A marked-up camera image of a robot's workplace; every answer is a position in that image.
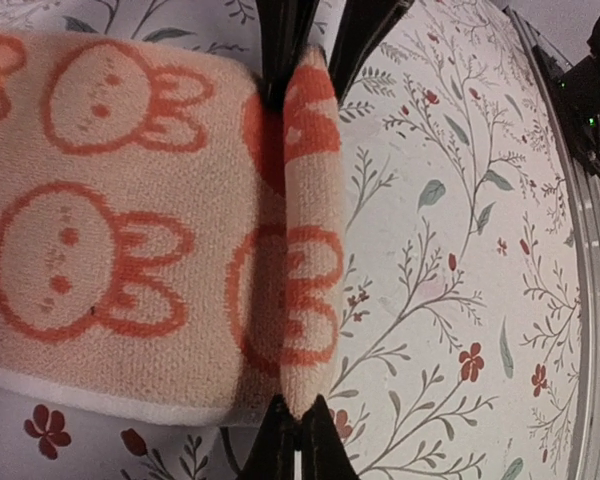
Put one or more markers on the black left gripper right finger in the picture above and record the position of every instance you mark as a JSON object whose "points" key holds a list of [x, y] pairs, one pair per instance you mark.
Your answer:
{"points": [[323, 456]]}

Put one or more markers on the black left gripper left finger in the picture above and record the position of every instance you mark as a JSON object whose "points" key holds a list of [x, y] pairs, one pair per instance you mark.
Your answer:
{"points": [[272, 455]]}

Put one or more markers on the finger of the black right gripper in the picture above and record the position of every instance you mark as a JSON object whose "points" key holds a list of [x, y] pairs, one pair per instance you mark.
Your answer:
{"points": [[284, 27], [364, 25]]}

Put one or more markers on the orange patterned towel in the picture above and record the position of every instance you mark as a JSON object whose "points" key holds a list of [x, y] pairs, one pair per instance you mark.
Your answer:
{"points": [[171, 249]]}

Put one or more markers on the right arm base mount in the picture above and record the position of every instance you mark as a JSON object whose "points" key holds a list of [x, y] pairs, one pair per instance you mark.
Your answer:
{"points": [[580, 93]]}

